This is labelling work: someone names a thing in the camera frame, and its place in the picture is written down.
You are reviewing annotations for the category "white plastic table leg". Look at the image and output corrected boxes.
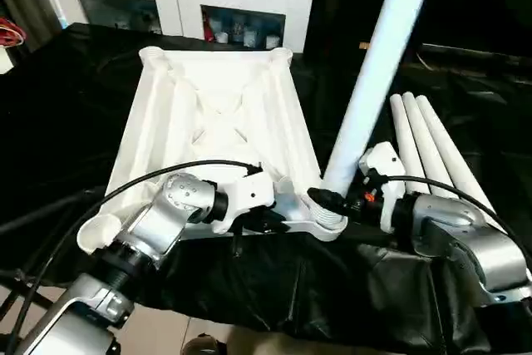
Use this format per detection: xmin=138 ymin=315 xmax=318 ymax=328
xmin=320 ymin=0 xmax=440 ymax=224
xmin=403 ymin=91 xmax=460 ymax=200
xmin=391 ymin=93 xmax=425 ymax=198
xmin=416 ymin=95 xmax=497 ymax=214

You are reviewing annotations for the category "white plastic table top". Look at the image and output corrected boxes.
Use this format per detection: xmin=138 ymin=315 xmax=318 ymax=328
xmin=77 ymin=46 xmax=348 ymax=254

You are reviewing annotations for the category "black work mat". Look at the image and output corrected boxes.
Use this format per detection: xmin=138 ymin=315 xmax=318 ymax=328
xmin=0 ymin=22 xmax=532 ymax=355

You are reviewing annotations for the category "dark left robot foot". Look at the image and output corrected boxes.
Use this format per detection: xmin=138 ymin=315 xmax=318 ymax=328
xmin=181 ymin=334 xmax=229 ymax=355

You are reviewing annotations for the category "black tripod stand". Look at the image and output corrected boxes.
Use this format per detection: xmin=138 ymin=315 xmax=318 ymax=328
xmin=0 ymin=270 xmax=52 ymax=348

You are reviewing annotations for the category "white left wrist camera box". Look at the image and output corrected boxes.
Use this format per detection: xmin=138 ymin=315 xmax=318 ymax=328
xmin=218 ymin=168 xmax=277 ymax=233

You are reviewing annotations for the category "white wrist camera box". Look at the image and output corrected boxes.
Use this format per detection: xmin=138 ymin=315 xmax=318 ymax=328
xmin=357 ymin=142 xmax=408 ymax=233
xmin=218 ymin=168 xmax=277 ymax=233

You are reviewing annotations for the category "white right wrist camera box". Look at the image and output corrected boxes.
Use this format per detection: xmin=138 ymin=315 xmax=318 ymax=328
xmin=357 ymin=142 xmax=408 ymax=233

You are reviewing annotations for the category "red wire coil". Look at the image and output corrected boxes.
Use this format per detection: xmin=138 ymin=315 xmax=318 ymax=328
xmin=0 ymin=18 xmax=26 ymax=48

